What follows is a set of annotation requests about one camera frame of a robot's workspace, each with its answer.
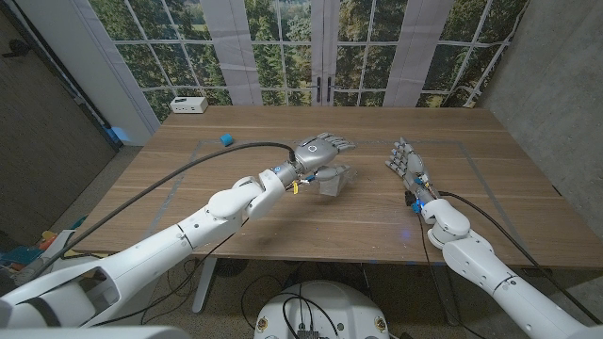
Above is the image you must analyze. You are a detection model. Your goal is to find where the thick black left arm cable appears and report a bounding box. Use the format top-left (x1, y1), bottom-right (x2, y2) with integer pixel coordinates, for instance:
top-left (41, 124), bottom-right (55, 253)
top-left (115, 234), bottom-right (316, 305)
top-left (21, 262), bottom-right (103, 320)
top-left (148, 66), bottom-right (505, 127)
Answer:
top-left (27, 140), bottom-right (297, 280)

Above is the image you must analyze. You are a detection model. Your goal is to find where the clear plastic wrap sheet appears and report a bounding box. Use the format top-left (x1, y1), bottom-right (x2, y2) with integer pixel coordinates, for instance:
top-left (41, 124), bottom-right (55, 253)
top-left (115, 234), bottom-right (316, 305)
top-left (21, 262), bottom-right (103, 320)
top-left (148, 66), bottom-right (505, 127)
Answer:
top-left (314, 163), bottom-right (358, 198)

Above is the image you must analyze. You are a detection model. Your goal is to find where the black torso cable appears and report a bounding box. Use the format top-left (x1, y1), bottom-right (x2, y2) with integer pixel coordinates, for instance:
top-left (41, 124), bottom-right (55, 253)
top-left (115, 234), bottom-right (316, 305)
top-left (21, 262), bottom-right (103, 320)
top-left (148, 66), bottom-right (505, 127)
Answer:
top-left (281, 294), bottom-right (341, 339)

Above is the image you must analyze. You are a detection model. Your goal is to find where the black floor cable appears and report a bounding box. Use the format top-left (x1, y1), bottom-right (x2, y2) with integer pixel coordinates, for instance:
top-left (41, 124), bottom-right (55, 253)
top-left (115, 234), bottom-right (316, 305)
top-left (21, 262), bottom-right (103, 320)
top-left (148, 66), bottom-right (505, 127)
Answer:
top-left (140, 256), bottom-right (213, 331)
top-left (239, 274), bottom-right (302, 326)

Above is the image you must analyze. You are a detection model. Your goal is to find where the teal floor object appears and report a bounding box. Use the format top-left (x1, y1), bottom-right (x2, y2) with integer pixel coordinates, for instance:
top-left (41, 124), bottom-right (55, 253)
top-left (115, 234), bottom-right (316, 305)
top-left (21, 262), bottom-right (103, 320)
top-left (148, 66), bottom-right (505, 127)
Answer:
top-left (0, 245), bottom-right (44, 267)

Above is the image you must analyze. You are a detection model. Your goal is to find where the dark brown door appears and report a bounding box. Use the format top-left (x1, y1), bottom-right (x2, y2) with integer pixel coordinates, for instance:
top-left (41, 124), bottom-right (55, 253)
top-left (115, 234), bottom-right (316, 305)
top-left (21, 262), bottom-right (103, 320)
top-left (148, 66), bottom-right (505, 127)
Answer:
top-left (0, 8), bottom-right (119, 236)

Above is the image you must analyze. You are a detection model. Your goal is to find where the orange floor toy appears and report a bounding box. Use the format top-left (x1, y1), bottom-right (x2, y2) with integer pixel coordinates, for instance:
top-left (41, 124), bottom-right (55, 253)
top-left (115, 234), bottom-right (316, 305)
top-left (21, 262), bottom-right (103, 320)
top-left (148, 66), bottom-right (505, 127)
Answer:
top-left (38, 230), bottom-right (58, 251)

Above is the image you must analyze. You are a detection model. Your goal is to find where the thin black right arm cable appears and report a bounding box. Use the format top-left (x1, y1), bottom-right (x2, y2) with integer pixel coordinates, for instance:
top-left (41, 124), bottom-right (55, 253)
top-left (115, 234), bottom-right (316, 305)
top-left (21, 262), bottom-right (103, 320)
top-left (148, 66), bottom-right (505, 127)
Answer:
top-left (416, 214), bottom-right (486, 339)

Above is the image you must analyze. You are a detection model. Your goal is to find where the printed window backdrop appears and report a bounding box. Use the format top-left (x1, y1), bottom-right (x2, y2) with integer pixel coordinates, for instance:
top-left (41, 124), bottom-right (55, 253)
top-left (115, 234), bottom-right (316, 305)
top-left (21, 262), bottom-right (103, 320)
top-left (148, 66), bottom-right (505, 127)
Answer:
top-left (87, 0), bottom-right (529, 124)

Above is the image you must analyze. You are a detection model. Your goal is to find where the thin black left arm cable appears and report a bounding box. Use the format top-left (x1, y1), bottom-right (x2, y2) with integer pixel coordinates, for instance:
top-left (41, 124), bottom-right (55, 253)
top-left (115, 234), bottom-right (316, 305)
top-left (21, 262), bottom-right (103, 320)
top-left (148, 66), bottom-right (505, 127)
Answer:
top-left (93, 218), bottom-right (251, 327)

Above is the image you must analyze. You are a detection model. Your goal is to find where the grey table leg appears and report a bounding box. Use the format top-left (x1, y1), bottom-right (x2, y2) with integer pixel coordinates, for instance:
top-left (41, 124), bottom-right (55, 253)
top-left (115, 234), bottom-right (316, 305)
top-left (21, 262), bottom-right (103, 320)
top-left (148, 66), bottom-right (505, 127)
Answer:
top-left (431, 266), bottom-right (462, 327)

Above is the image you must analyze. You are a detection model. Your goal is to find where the white table leg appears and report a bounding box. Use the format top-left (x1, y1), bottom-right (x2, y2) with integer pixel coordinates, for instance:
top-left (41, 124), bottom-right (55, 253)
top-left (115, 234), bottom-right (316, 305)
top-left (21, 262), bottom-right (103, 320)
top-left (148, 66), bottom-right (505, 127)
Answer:
top-left (191, 257), bottom-right (219, 315)

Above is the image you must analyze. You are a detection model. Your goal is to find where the white power strip box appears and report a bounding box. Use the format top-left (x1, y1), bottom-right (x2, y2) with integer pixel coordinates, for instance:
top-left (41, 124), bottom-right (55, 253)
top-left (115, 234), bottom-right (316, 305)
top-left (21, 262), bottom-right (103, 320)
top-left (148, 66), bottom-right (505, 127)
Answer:
top-left (169, 95), bottom-right (209, 115)

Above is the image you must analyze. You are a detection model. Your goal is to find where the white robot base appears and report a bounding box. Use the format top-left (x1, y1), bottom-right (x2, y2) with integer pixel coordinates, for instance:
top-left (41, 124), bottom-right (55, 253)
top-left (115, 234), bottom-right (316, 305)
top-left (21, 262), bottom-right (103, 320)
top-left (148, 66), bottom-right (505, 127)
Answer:
top-left (253, 280), bottom-right (391, 339)

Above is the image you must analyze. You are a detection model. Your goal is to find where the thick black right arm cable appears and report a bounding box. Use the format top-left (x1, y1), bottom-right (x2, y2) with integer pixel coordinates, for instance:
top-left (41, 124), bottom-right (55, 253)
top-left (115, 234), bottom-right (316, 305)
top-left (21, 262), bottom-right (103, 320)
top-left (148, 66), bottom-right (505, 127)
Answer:
top-left (437, 190), bottom-right (603, 326)

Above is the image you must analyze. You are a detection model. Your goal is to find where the light blue floor object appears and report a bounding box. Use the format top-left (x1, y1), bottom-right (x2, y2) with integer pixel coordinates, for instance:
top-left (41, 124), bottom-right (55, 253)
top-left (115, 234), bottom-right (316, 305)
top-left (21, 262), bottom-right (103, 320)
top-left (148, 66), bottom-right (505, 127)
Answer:
top-left (106, 125), bottom-right (132, 145)

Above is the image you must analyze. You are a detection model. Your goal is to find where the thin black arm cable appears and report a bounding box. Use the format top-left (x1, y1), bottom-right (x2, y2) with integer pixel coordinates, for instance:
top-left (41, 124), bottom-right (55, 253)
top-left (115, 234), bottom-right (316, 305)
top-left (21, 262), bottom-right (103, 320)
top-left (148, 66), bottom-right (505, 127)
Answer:
top-left (93, 218), bottom-right (251, 327)
top-left (416, 214), bottom-right (486, 339)

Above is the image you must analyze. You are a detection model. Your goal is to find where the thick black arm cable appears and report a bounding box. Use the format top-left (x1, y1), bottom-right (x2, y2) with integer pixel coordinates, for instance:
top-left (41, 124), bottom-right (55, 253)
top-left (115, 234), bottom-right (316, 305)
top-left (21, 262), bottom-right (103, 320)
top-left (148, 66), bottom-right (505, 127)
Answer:
top-left (437, 190), bottom-right (603, 326)
top-left (27, 140), bottom-right (297, 280)

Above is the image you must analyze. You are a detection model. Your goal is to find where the black door handle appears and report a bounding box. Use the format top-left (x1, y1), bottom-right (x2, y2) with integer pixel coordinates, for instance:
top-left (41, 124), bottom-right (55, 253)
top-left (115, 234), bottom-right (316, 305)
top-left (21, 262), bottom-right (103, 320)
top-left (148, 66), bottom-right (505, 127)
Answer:
top-left (1, 39), bottom-right (30, 59)

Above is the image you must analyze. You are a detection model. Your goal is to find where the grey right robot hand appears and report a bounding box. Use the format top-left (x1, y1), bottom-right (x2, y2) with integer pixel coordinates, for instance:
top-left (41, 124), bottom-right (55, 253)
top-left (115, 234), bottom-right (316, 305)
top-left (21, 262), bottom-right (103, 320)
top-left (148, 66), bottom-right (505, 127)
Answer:
top-left (384, 137), bottom-right (432, 189)

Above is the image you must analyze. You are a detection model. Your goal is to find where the white cube block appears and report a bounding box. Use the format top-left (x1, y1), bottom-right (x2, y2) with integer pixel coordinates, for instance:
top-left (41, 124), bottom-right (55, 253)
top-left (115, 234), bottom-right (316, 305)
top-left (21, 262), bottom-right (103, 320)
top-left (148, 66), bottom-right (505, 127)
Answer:
top-left (318, 165), bottom-right (352, 197)

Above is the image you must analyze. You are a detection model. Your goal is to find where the black round floor item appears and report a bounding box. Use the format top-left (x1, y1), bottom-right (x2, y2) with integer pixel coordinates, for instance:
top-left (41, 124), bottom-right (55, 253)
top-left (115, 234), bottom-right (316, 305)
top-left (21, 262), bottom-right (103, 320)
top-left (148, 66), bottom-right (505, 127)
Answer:
top-left (215, 258), bottom-right (251, 278)

